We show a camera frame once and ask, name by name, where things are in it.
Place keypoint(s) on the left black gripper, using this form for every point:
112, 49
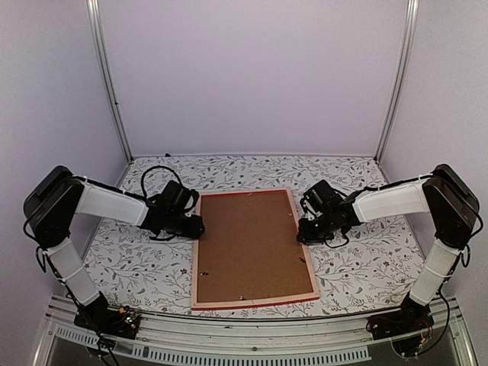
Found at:
194, 232

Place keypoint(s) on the right aluminium corner post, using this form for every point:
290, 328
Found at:
409, 30

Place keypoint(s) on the red wooden picture frame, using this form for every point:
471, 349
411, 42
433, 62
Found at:
312, 274

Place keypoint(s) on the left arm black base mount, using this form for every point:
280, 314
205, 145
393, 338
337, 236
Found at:
123, 322

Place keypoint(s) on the left aluminium corner post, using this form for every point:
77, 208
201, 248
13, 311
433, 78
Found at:
94, 16

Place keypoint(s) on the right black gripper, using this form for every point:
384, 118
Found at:
304, 236

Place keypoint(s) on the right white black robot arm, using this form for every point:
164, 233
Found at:
442, 194

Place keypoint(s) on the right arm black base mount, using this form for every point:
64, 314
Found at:
410, 317

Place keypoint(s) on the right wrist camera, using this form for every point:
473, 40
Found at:
308, 211

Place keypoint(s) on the brown cardboard backing board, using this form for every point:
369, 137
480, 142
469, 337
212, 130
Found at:
251, 244

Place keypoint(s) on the aluminium corner post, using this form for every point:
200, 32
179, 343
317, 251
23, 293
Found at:
409, 30
94, 16

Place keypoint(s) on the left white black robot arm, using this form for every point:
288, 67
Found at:
62, 199

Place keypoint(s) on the floral patterned table cover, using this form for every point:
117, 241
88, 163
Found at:
373, 271

